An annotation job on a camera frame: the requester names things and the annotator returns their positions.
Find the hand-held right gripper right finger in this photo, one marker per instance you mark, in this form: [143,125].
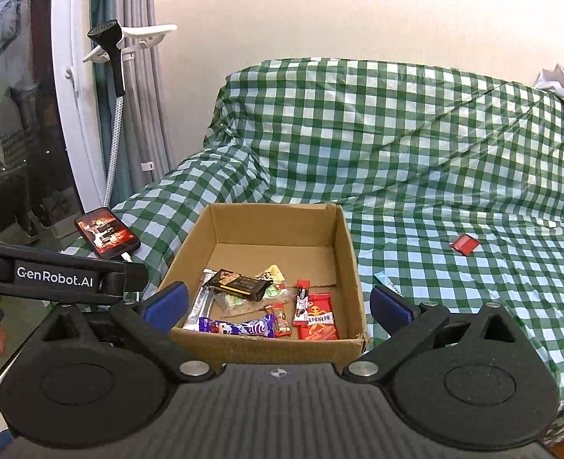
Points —
[389,309]

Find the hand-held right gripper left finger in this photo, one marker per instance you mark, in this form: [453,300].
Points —
[167,307]

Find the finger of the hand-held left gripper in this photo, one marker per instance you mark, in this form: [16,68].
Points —
[133,278]

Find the long silver packet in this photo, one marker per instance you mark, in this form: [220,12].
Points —
[204,299]

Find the red spicy strip packet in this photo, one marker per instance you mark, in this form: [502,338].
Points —
[320,320]

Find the clear nougat packet green label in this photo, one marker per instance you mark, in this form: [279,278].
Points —
[243,307]

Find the purple wafer bar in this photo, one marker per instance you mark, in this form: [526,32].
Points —
[243,329]

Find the red black stick packet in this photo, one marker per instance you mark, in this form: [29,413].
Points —
[302,303]

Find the small red packet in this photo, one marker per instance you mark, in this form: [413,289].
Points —
[464,243]

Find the brown cardboard box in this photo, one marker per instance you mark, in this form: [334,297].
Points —
[262,349]

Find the small red candy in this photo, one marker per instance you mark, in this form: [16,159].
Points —
[281,322]

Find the light blue packet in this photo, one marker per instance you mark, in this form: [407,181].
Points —
[386,279]

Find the black smartphone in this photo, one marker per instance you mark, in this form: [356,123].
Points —
[105,229]

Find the teal curtain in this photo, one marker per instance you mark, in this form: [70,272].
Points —
[99,129]

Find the grey curtain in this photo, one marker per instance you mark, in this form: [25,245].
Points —
[138,105]

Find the green white checkered blanket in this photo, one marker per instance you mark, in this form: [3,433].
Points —
[382,129]

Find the white window frame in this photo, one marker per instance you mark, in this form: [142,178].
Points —
[71,153]

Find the white wall hook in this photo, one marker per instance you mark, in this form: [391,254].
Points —
[143,33]

